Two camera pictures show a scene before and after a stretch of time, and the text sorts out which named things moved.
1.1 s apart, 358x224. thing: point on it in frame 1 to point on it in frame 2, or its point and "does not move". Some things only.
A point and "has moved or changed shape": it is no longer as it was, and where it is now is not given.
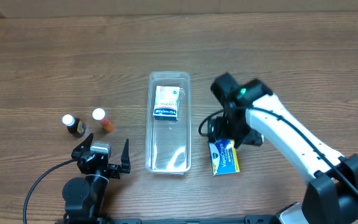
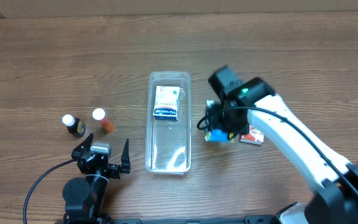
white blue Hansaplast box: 166,102 does not move
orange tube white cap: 99,114 does not move
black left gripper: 103,168 does not move
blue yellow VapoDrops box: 224,158 has moved or changed shape
